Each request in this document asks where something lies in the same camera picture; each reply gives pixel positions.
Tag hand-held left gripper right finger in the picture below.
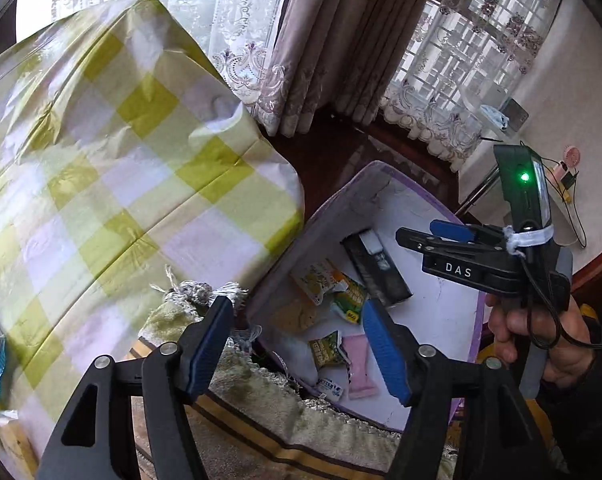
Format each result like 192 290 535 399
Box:
361 299 552 480

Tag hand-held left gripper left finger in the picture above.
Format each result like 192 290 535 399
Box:
36 295 236 480

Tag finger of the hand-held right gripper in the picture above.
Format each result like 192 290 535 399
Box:
395 226 526 295
429 218 508 247

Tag plain pink snack packet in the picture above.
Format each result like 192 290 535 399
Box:
341 335 380 401

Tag purple rimmed white cardboard box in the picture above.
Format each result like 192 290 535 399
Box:
245 160 487 433

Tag green white snack packet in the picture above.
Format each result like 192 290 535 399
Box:
308 331 351 370

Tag green packet with yellow label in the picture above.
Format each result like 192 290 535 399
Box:
331 280 371 324

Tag small white blue packet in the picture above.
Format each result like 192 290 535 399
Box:
315 378 345 398

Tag black packet with white label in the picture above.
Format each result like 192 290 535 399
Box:
341 229 413 309

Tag beige wafer block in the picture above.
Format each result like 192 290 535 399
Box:
272 299 320 333

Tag lemon candy packet orange edges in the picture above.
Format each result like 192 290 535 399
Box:
289 258 343 307

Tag person's right forearm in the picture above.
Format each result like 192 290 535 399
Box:
531 310 602 480

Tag person's right hand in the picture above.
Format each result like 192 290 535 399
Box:
485 290 599 388

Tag pink handheld fan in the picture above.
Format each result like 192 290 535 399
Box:
556 144 582 178

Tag white desk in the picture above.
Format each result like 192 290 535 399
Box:
461 87 589 251

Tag grey desktop device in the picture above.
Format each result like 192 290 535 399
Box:
500 97 530 134

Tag blue face mask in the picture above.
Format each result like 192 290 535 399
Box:
480 104 510 129

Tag striped tasselled plush throw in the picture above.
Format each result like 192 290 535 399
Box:
126 267 462 480

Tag lace curtain with floral valance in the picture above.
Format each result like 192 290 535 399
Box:
378 0 567 173

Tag yellow checked plastic tablecloth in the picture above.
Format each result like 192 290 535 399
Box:
0 0 306 463

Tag brown embroidered drape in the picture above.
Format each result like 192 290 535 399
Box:
255 0 439 137

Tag sheer lace curtain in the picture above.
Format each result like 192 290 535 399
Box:
41 0 294 111

